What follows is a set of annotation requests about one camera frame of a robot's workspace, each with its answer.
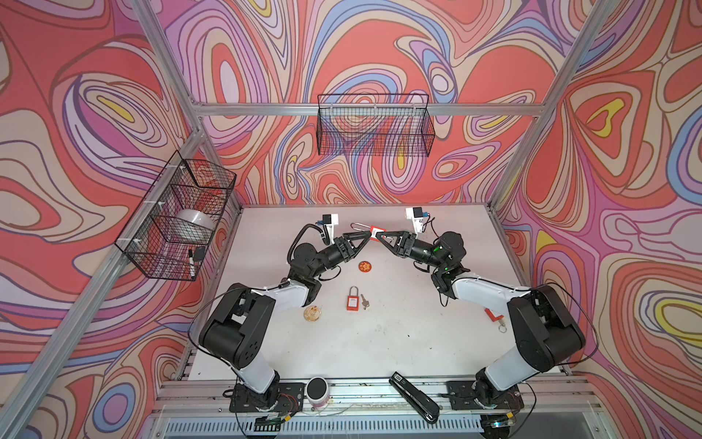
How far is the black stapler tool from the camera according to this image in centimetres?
69

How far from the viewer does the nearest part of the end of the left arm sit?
28.2 inches

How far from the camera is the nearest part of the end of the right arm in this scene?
2.30 feet

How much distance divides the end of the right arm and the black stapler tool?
347mm

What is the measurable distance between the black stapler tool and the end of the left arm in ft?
1.21
